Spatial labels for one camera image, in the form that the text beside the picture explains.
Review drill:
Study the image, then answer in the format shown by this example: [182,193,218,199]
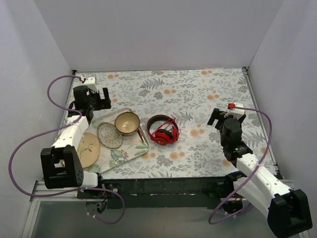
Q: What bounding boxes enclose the red headphone cable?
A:
[151,117,182,139]

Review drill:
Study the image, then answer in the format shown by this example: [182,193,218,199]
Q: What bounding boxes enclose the red black headphones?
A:
[146,115,181,146]

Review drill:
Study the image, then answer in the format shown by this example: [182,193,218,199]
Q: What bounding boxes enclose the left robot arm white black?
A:
[41,85,111,198]

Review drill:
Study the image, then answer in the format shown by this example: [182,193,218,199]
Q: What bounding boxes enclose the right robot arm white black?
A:
[208,103,313,238]

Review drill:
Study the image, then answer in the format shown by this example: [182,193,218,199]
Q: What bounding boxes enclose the beige ceramic bowl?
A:
[114,112,140,136]

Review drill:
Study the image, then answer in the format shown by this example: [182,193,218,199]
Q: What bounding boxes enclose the speckled grey saucer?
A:
[97,122,123,149]

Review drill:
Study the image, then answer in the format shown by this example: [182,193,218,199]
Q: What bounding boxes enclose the copper spoon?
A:
[138,129,146,143]

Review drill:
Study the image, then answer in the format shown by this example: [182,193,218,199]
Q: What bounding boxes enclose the yellow bird plate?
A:
[77,132,100,168]

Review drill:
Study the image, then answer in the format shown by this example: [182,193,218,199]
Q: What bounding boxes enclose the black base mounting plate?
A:
[77,172,245,209]

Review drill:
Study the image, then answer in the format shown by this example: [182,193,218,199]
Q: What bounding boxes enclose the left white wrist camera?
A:
[81,77,98,92]

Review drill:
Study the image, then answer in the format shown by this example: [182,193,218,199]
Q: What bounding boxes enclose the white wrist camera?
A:
[81,77,98,92]
[224,102,246,123]

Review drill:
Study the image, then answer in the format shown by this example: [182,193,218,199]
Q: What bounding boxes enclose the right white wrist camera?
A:
[224,102,246,123]

